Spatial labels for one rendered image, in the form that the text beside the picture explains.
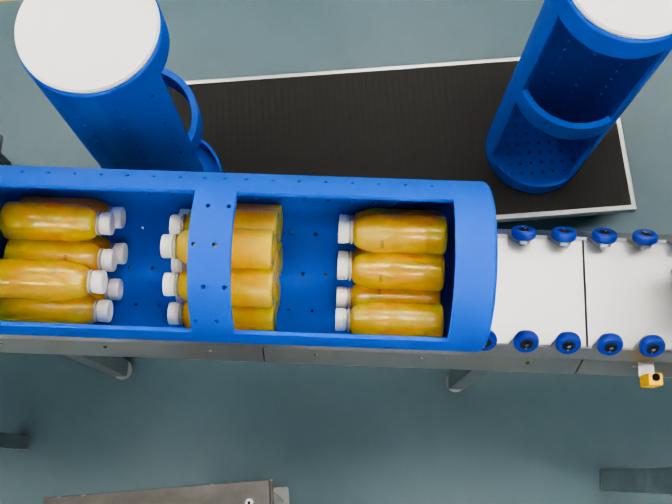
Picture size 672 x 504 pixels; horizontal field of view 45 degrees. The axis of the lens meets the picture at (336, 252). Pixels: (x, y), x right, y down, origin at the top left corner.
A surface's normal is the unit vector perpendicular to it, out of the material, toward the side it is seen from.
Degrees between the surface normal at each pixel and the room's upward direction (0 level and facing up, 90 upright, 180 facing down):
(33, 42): 0
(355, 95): 0
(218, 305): 45
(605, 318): 0
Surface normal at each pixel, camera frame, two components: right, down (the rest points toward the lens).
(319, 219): -0.04, 0.54
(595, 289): 0.00, -0.26
